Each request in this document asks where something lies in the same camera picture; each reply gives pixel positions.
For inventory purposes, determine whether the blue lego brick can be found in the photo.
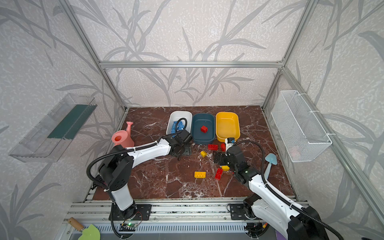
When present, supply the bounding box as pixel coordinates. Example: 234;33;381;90
171;121;185;134

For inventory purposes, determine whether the small red lego brick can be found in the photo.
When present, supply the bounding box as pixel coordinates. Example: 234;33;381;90
201;126;208;133

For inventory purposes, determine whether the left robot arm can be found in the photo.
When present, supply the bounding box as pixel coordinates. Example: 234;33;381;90
86;130;193;213

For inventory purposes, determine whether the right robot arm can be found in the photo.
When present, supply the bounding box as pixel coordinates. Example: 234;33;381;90
217;138;343;240

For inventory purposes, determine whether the white rectangular container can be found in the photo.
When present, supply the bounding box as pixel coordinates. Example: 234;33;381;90
166;111;193;135

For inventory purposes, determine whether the yellow rectangular container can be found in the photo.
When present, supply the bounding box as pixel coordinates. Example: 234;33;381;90
216;112;241;143

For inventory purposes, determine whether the teal rectangular container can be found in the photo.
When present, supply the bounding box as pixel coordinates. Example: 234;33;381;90
191;113;216;145

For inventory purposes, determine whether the light blue toy shovel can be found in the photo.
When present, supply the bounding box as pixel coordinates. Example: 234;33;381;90
264;153;278;180

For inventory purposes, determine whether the pink watering can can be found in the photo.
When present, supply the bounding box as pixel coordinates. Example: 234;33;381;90
111;122;135;148

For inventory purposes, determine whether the purple object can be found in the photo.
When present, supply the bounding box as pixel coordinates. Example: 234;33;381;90
276;230;288;240

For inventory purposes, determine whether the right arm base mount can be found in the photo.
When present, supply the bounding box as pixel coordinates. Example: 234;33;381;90
227;204;256;221

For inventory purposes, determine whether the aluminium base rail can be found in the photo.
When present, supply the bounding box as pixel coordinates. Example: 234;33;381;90
65;197;265;234

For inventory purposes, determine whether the white wire mesh basket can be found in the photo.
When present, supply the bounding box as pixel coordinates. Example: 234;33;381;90
271;90;333;163

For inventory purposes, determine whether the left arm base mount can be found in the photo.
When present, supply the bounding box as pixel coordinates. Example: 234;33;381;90
109;204;152;221

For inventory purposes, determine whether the green trowel wooden handle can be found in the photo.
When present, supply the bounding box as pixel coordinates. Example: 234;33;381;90
68;218;101;240

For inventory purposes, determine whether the clear plastic wall shelf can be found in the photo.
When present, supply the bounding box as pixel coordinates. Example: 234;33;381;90
9;94;97;163

